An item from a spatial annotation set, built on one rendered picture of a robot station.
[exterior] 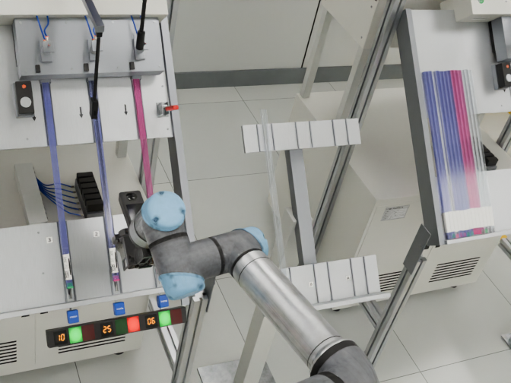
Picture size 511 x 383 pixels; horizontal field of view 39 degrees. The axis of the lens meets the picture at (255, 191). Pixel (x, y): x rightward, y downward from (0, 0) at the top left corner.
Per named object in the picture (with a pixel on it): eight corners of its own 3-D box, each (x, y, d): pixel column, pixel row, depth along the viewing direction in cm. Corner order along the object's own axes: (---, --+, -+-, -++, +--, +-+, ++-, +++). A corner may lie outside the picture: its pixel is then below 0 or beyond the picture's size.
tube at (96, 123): (118, 280, 175) (119, 280, 174) (112, 281, 174) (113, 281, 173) (93, 74, 176) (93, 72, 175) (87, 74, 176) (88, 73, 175)
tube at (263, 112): (289, 308, 182) (291, 308, 181) (284, 308, 181) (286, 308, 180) (265, 109, 184) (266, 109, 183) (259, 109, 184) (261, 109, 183)
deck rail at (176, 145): (192, 284, 188) (201, 285, 182) (185, 286, 187) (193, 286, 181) (159, 14, 190) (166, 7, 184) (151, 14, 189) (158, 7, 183)
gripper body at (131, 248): (121, 272, 151) (133, 257, 141) (114, 232, 154) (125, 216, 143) (156, 267, 155) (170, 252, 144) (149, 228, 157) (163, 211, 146)
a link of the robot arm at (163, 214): (155, 236, 128) (140, 192, 129) (141, 252, 137) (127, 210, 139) (195, 226, 131) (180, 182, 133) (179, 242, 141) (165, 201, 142)
